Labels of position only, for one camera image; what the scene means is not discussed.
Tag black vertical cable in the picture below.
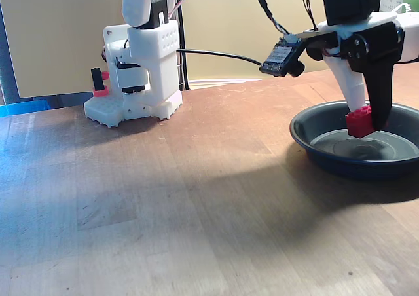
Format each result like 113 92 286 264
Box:
175 0 191 91

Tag red lego block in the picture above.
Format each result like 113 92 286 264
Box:
345 105 374 138

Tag camera board on black mount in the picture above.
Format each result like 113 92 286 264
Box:
259 30 340 78

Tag red and black clamp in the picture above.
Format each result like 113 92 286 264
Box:
90 67 111 98

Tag black camera cable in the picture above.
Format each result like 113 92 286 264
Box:
250 0 302 43

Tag long black cable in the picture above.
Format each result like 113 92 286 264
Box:
176 48 264 66

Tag grey post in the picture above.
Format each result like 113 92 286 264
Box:
0 1 21 105

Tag dark round metal bin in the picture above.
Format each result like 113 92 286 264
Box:
289 99 419 181

